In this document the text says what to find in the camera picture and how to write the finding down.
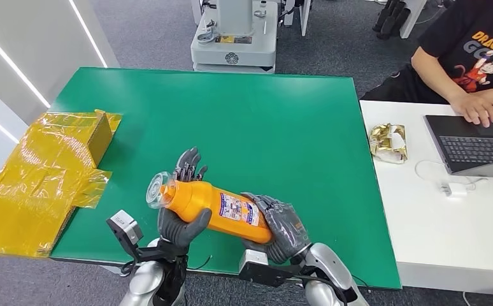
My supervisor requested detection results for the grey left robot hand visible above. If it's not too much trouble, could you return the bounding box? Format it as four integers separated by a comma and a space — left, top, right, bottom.
157, 147, 213, 250

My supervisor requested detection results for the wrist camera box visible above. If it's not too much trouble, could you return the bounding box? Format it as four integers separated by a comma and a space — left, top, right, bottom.
238, 249, 299, 288
105, 210, 189, 265

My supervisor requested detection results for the orange detergent bottle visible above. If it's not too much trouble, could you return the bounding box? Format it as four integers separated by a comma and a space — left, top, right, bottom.
146, 171, 273, 245

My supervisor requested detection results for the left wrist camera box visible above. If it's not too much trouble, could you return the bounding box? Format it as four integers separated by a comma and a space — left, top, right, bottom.
105, 210, 189, 265

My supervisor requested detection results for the thin black wire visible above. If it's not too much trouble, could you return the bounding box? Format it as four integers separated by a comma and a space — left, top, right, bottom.
186, 254, 213, 272

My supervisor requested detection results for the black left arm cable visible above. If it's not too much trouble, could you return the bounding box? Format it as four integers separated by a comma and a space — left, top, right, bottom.
120, 259, 138, 278

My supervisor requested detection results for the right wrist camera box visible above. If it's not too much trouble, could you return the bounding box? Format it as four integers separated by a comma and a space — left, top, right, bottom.
238, 249, 299, 288

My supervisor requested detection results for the dark grey laptop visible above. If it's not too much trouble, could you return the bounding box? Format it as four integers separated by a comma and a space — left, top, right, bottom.
424, 113, 493, 179

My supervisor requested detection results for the person's hand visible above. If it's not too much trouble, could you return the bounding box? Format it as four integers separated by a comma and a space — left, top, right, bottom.
450, 91, 493, 128

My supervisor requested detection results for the thin white cable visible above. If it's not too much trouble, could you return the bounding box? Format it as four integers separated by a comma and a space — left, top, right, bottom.
413, 159, 489, 192

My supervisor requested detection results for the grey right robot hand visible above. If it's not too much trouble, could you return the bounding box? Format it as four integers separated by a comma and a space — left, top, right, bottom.
241, 193, 312, 265

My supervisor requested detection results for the crumpled gold wrapper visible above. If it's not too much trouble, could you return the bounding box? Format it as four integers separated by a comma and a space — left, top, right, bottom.
369, 123, 408, 164

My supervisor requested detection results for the yellow taped cardboard box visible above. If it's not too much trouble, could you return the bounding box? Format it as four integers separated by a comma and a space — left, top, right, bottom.
0, 109, 123, 258

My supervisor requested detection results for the white furniture post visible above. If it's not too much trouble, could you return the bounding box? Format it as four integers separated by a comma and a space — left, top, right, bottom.
399, 0, 427, 40

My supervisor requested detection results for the white power adapter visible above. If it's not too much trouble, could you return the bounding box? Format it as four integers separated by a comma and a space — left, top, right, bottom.
439, 181, 468, 200

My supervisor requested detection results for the person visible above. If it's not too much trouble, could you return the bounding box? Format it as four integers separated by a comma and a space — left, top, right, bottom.
361, 0, 493, 128

